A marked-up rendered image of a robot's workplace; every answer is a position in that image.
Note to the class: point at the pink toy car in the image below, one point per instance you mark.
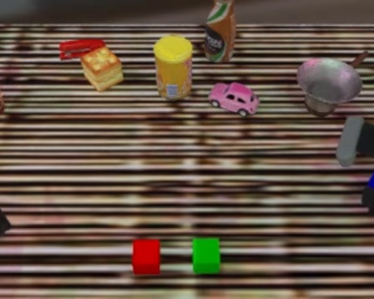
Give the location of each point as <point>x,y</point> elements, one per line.
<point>235,98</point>

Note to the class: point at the hammer with grey head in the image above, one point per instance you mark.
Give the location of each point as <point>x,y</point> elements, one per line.
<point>349,141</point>

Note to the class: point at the yellow cylindrical can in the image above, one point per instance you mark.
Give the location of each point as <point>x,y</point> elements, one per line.
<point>173,68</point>

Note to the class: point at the red stapler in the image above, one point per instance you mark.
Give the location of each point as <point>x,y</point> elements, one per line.
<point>78,49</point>

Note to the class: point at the brown drink bottle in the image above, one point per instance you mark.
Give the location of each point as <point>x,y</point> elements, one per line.
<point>220,34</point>

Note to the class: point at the yellow layered cake slice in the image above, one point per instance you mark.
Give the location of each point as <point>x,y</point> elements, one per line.
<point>101,67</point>

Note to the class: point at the green cube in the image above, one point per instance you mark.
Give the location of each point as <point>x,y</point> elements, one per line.
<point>206,256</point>

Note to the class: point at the red cube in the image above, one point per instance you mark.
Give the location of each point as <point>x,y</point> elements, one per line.
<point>146,257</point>

